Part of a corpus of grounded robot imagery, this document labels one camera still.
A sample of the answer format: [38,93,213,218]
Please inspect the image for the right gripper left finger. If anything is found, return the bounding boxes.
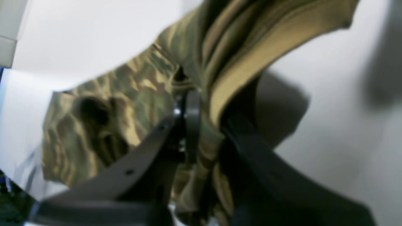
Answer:
[30,90,200,226]

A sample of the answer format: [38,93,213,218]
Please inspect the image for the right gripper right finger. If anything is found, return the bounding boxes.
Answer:
[222,113,376,226]

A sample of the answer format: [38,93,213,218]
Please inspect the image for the camouflage T-shirt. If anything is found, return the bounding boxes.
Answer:
[41,0,360,226]

